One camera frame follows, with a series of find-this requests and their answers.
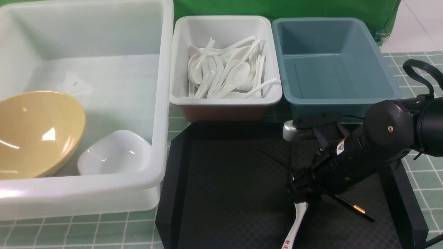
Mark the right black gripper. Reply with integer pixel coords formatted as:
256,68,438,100
287,133,392,204

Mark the white spoon left in bin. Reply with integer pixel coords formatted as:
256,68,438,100
187,54,202,85

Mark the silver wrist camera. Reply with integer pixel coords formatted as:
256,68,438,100
283,118,346,141

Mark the black chopstick with gold band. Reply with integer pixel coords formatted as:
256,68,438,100
329,194,376,223

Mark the black textured serving tray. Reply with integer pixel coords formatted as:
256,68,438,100
155,122,429,249

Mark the green fabric backdrop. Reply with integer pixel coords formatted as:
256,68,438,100
173,0,401,46

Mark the small white square dish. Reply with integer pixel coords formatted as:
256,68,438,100
77,130,152,175

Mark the white and brown spoon bin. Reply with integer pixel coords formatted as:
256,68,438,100
169,16,283,122

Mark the teal plastic bin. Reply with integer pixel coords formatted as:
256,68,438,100
271,17,402,119

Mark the white ceramic soup spoon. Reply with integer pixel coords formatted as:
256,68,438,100
281,202,308,249

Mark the yellow noodle bowl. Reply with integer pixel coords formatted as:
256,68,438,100
0,91,87,180

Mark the green checkered table mat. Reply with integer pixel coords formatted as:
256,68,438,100
0,51,443,249

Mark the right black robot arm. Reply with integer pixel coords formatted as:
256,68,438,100
283,95,443,203

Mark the large translucent white tub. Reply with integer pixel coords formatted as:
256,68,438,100
1,0,174,220

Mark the white spoon at bin front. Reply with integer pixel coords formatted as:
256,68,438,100
225,78,281,99

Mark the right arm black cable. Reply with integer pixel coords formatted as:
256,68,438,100
403,59,443,99

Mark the white spoon in bin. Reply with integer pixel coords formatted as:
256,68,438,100
187,54,202,85
213,62,251,98

